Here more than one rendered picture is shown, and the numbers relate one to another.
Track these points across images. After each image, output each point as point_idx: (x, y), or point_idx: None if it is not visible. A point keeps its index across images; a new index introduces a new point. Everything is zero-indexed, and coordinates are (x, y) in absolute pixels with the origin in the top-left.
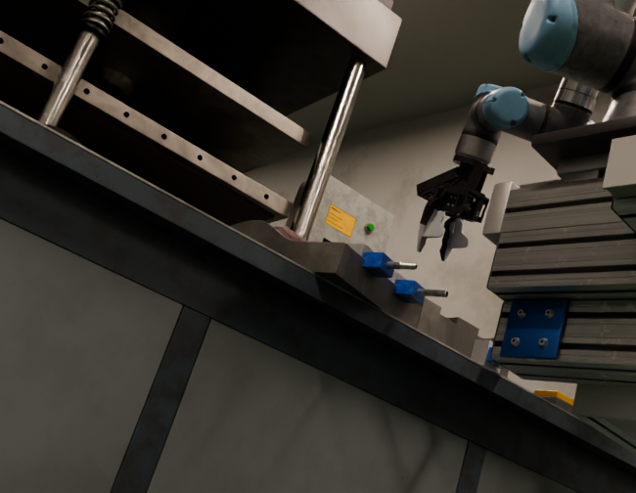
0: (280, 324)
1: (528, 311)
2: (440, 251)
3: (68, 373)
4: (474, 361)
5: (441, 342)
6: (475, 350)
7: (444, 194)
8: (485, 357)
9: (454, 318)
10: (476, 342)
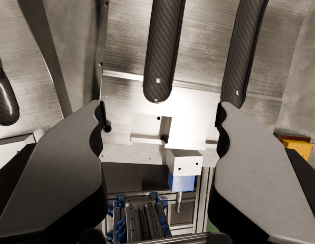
0: None
1: None
2: (217, 107)
3: None
4: (148, 163)
5: (102, 161)
6: (170, 155)
7: None
8: (167, 166)
9: (168, 139)
10: (173, 157)
